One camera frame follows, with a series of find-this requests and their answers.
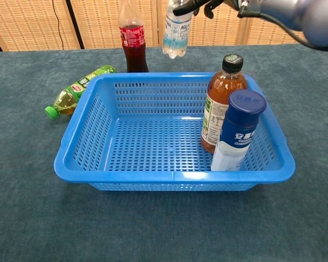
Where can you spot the black tripod stand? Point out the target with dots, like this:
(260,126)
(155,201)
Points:
(75,27)

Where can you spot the blue plastic mesh basket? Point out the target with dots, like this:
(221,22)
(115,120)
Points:
(166,176)

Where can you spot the cola bottle red cap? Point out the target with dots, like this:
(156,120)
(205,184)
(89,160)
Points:
(133,41)

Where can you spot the blue cap white bottle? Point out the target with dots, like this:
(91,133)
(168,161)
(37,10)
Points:
(239,122)

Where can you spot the brown tea bottle black cap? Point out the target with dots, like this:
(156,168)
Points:
(221,90)

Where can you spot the green tea bottle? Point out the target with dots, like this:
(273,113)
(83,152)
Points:
(71,92)

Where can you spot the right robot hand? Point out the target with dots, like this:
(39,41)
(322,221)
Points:
(207,4)

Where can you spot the bamboo folding screen panel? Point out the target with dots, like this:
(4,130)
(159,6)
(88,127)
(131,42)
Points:
(268,32)
(24,24)
(216,30)
(98,24)

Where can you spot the clear water bottle white cap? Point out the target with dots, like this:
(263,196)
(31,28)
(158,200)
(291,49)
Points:
(176,35)

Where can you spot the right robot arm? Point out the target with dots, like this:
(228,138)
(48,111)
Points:
(303,13)

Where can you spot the blue table cloth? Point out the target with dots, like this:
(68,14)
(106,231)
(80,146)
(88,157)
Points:
(43,218)

